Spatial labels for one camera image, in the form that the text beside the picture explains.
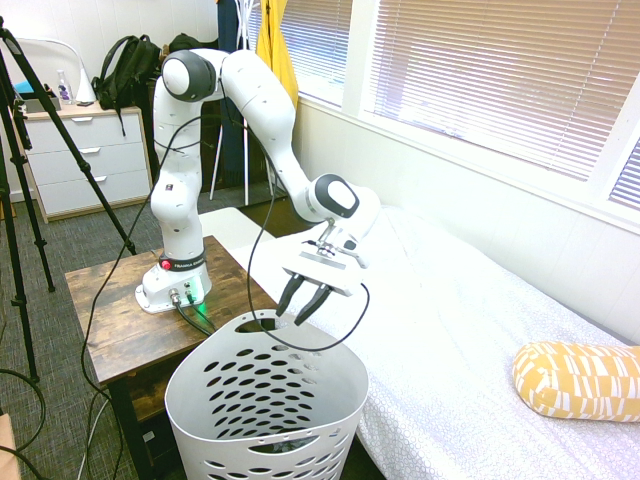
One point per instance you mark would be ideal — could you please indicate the yellow hanging garment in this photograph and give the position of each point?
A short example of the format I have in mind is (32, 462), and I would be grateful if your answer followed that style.
(280, 45)

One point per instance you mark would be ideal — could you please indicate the white perforated laundry basket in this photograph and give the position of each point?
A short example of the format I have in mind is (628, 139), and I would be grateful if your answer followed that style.
(325, 390)

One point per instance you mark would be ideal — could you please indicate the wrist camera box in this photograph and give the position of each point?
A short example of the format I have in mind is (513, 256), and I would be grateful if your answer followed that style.
(345, 247)

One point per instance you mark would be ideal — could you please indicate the teal flat item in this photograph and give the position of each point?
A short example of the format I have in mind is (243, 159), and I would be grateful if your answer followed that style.
(25, 90)

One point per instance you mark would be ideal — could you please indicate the navy hanging garment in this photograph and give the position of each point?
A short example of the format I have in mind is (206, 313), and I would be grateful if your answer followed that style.
(230, 25)

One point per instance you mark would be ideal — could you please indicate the black backpack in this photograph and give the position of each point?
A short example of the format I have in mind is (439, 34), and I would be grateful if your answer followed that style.
(125, 70)

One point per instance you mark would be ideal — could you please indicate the white drawer dresser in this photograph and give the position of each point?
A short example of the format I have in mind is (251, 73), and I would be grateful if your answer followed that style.
(85, 165)

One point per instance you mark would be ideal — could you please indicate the dark wooden dresser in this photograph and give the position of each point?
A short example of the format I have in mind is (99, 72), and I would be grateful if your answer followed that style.
(220, 150)

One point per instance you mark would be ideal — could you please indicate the narrow white window blind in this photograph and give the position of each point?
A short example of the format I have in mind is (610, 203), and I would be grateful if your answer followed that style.
(320, 50)

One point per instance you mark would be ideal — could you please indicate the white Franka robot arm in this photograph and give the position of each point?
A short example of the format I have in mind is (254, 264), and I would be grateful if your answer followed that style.
(175, 200)

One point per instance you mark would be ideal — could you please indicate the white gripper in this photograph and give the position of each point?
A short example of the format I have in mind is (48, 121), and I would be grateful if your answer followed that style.
(322, 274)

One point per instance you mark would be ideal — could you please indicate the rustic wooden side table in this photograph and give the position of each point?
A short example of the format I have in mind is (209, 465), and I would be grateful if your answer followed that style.
(130, 320)

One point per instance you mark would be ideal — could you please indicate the white low platform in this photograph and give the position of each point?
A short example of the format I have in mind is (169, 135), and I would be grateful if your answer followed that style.
(225, 222)

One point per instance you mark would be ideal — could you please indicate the grey storage box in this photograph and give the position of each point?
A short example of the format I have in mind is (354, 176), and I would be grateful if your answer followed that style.
(40, 106)

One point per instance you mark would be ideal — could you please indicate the white desk lamp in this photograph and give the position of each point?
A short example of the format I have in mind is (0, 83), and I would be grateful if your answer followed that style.
(84, 85)

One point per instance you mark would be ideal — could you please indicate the clear plastic bottle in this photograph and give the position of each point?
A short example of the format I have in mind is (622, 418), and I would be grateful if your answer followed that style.
(64, 92)

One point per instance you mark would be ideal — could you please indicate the dark clothes inside basket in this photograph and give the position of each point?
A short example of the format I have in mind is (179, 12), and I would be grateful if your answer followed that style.
(282, 444)

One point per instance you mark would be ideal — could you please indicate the bed with white cover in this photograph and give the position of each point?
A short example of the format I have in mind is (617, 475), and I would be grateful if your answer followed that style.
(450, 310)

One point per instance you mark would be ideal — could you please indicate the large white window blind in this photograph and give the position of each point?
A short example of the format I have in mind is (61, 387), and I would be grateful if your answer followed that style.
(500, 75)

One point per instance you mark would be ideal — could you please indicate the white coat rack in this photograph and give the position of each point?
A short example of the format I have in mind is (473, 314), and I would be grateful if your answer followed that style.
(246, 165)

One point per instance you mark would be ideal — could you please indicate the small white window blind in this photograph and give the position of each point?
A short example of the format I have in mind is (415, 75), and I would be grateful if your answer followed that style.
(630, 180)

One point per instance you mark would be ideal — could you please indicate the brown cardboard box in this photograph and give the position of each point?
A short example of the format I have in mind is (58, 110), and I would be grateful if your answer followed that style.
(6, 445)

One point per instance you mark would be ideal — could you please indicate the black duffel bag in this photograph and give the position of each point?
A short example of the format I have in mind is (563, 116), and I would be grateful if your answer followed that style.
(192, 41)

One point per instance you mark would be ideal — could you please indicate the yellow white patterned pillow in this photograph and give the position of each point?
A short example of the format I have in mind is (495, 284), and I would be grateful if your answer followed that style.
(575, 380)

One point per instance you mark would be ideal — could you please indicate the black camera tripod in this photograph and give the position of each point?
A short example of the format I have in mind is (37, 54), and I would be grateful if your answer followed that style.
(20, 165)

